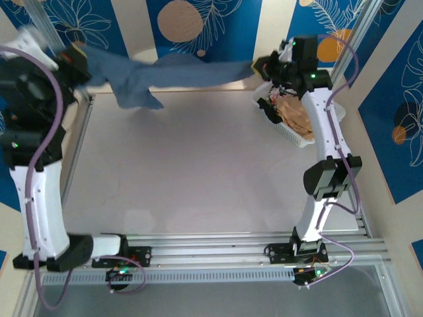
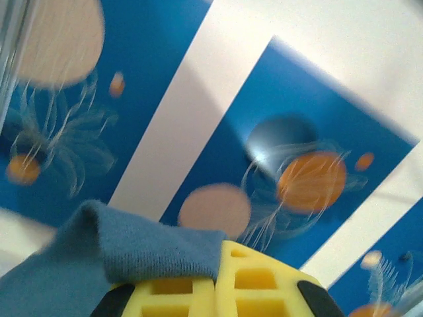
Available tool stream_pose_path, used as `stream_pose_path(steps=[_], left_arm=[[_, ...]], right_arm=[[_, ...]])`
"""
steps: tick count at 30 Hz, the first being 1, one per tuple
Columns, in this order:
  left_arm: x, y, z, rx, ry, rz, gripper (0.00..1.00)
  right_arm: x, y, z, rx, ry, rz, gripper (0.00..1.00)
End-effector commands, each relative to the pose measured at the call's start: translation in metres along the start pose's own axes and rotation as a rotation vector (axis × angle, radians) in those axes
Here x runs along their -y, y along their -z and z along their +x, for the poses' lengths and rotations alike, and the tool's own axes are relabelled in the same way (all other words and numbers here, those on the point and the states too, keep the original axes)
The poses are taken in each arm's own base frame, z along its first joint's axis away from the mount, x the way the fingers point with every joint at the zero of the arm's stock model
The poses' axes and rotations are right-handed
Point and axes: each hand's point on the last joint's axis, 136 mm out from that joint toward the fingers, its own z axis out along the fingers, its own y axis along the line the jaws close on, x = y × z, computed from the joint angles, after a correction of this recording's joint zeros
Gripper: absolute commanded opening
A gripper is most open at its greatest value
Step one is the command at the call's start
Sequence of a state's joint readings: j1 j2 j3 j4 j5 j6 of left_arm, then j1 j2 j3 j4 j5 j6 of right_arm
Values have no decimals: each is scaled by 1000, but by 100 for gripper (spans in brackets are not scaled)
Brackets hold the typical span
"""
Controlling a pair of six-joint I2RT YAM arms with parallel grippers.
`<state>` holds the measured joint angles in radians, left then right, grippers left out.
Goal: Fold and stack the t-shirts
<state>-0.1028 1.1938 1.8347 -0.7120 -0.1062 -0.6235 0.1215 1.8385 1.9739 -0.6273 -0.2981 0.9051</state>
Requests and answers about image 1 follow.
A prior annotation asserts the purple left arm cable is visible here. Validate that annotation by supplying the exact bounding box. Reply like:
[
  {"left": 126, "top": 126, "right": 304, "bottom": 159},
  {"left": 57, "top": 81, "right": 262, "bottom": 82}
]
[{"left": 0, "top": 46, "right": 146, "bottom": 310}]

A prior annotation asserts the tan t-shirt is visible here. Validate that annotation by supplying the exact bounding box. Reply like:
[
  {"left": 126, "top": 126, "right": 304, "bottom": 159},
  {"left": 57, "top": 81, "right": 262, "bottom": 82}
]
[{"left": 274, "top": 98, "right": 315, "bottom": 139}]

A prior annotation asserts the white plastic laundry basket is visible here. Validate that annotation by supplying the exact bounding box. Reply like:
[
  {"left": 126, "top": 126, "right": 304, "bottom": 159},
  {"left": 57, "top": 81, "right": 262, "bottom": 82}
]
[{"left": 251, "top": 81, "right": 346, "bottom": 149}]

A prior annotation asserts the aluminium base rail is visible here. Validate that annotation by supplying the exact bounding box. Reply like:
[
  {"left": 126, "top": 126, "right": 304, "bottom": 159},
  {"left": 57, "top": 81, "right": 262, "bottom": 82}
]
[{"left": 28, "top": 230, "right": 393, "bottom": 275}]

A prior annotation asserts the circuit board with green light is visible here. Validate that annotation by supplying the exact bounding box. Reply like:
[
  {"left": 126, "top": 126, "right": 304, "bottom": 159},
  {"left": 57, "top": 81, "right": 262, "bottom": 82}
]
[
  {"left": 105, "top": 262, "right": 137, "bottom": 282},
  {"left": 293, "top": 264, "right": 333, "bottom": 287}
]

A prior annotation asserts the aluminium frame post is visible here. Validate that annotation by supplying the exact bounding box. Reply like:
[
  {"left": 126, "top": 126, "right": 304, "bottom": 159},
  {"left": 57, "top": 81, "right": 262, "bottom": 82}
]
[
  {"left": 24, "top": 0, "right": 96, "bottom": 103},
  {"left": 332, "top": 0, "right": 387, "bottom": 90}
]

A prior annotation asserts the blue t-shirt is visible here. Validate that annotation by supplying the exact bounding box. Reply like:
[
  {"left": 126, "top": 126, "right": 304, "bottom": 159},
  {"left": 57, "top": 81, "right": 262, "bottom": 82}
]
[{"left": 74, "top": 44, "right": 257, "bottom": 112}]

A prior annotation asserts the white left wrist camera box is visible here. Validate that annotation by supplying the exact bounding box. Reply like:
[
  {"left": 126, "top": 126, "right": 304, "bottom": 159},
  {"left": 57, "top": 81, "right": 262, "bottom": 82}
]
[{"left": 0, "top": 26, "right": 59, "bottom": 71}]

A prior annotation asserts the grey slotted cable duct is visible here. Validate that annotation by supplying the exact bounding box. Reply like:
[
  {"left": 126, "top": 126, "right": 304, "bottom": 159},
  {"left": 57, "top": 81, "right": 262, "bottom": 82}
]
[{"left": 41, "top": 269, "right": 297, "bottom": 285}]

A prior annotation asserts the aluminium side rail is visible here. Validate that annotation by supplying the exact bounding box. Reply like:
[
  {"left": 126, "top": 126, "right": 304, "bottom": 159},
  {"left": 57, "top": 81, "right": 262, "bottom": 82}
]
[
  {"left": 61, "top": 95, "right": 96, "bottom": 212},
  {"left": 343, "top": 184, "right": 370, "bottom": 238}
]

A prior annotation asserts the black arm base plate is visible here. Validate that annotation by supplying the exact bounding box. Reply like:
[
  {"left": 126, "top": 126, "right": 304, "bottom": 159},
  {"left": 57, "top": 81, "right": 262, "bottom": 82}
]
[
  {"left": 264, "top": 242, "right": 330, "bottom": 265},
  {"left": 91, "top": 246, "right": 153, "bottom": 269}
]

